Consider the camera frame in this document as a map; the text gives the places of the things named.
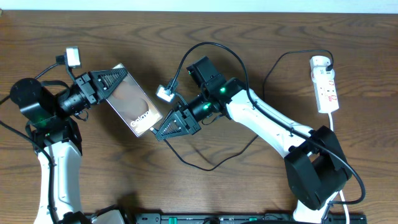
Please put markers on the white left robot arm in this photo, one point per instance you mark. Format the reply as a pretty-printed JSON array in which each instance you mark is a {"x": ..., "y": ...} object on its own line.
[{"x": 52, "y": 108}]

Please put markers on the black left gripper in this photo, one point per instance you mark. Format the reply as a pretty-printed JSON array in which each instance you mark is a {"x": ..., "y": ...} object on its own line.
[{"x": 86, "y": 91}]

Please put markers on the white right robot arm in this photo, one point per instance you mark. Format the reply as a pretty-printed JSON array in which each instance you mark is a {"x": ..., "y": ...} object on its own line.
[{"x": 314, "y": 160}]

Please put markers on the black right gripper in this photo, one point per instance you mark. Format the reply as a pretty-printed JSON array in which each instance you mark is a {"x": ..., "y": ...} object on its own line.
[{"x": 192, "y": 124}]

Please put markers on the white USB charger adapter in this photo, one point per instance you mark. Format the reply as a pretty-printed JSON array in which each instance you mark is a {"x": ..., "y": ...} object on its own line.
[{"x": 321, "y": 61}]

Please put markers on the smartphone with bronze back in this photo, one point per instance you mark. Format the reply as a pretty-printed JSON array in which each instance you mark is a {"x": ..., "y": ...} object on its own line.
[{"x": 133, "y": 106}]

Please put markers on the white power strip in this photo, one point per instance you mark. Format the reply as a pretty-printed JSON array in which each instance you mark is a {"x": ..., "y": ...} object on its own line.
[{"x": 325, "y": 89}]

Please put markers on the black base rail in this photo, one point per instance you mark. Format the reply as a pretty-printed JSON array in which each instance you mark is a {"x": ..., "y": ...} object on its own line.
[{"x": 224, "y": 218}]

